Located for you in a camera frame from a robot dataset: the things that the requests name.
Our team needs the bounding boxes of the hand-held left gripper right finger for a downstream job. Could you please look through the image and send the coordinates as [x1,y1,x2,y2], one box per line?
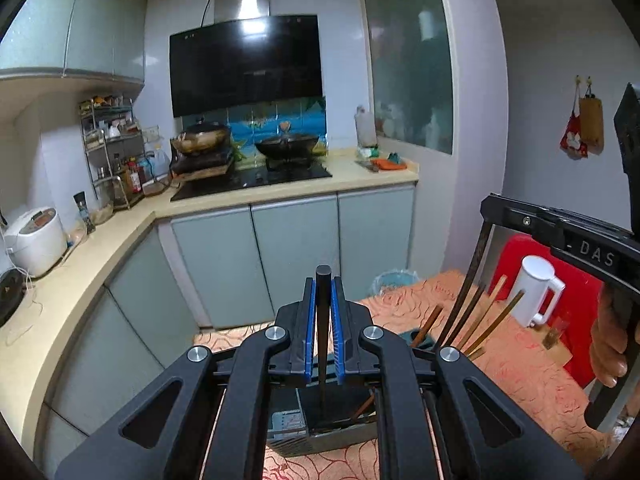
[330,276,586,480]

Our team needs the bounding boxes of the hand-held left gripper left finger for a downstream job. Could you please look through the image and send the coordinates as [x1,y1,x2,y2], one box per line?
[55,276,318,480]

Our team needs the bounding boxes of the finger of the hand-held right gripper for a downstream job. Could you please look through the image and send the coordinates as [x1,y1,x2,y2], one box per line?
[481,194,568,251]

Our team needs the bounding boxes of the light brown chopstick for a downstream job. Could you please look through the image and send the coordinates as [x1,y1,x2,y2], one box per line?
[350,394,377,422]

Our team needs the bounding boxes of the dark green utensil holder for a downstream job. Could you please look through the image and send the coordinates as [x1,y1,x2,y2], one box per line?
[265,327,442,458]

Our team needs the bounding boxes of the person's right hand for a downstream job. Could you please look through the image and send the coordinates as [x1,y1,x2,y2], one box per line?
[591,282,630,389]

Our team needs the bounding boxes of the red plastic chair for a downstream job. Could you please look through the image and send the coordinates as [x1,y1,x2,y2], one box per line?
[487,232,609,389]

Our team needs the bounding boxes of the white electric kettle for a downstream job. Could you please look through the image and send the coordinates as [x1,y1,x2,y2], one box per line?
[512,255,566,329]

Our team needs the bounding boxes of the trash bin with blue bag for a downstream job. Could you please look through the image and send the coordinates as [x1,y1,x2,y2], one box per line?
[370,270,421,304]

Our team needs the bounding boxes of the small brown object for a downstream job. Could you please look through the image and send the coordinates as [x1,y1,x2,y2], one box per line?
[542,327,574,366]

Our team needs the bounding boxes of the red floral hanging bag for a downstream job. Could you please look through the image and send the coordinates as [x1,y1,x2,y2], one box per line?
[560,110,589,161]

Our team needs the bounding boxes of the grey lower cabinets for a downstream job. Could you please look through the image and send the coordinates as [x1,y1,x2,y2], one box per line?
[42,185,417,467]

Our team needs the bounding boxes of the orange cleaning cloth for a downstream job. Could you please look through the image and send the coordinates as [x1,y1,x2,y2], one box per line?
[356,146,409,172]

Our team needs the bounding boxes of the rose-patterned tablecloth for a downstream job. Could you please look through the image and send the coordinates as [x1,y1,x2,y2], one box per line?
[192,270,621,480]

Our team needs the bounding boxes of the black gas cooktop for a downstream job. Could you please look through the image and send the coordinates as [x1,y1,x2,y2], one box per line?
[170,160,334,204]

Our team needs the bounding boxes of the white plastic bottle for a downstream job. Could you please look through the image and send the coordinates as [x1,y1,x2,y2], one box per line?
[354,106,379,149]

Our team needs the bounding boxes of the black wok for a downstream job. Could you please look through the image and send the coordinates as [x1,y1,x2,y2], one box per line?
[254,130,321,161]

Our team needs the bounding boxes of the frosted glass window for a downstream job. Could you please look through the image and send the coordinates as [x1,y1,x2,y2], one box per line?
[361,0,455,156]

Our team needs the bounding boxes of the portable cooker under pot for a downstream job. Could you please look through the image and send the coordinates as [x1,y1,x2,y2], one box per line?
[169,147,236,184]

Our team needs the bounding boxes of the blue picture tile backsplash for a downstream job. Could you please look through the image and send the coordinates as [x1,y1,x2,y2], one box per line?
[182,97,327,161]

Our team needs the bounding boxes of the beige kitchen countertop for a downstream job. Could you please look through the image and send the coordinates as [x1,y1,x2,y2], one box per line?
[0,152,420,461]

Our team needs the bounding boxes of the glass jar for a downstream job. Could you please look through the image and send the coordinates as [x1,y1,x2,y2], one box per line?
[95,180,115,226]

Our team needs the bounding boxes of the black range hood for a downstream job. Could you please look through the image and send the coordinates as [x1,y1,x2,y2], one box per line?
[169,0,321,119]

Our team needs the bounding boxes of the metal spice rack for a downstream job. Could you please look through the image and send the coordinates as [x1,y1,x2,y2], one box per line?
[79,94,147,211]

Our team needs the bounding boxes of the white rice cooker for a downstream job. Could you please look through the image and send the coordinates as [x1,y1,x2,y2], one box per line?
[4,206,69,279]

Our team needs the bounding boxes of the black countertop appliance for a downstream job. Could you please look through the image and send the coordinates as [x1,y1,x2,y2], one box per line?
[0,269,29,329]

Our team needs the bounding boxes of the grey upper wall cabinets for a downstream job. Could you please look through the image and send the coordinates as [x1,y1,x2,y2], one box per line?
[0,0,147,84]

